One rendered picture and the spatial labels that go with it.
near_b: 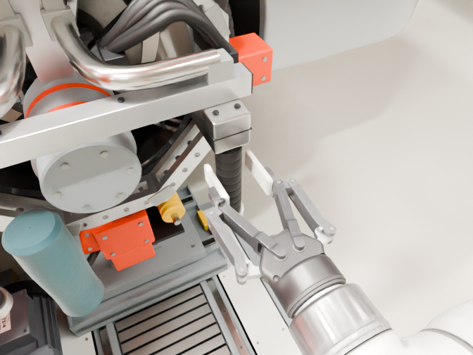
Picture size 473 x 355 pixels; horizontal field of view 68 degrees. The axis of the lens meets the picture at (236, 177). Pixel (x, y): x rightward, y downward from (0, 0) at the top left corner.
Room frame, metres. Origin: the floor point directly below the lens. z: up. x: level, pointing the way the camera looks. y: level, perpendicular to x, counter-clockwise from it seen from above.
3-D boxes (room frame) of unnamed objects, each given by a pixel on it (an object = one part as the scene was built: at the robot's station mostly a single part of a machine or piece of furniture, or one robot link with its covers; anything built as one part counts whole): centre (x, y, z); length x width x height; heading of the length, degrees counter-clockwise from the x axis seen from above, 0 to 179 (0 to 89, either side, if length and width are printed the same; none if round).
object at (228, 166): (0.33, 0.01, 0.83); 0.04 x 0.04 x 0.16
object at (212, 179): (0.32, 0.03, 0.83); 0.07 x 0.01 x 0.03; 26
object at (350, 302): (0.13, -0.10, 0.83); 0.09 x 0.06 x 0.09; 116
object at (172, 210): (0.61, 0.20, 0.51); 0.29 x 0.06 x 0.06; 26
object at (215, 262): (0.63, 0.33, 0.13); 0.50 x 0.36 x 0.10; 116
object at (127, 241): (0.50, 0.28, 0.48); 0.16 x 0.12 x 0.17; 26
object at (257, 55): (0.61, -0.01, 0.85); 0.09 x 0.08 x 0.07; 116
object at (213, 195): (0.29, 0.03, 0.83); 0.05 x 0.03 x 0.01; 26
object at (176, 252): (0.62, 0.34, 0.32); 0.40 x 0.30 x 0.28; 116
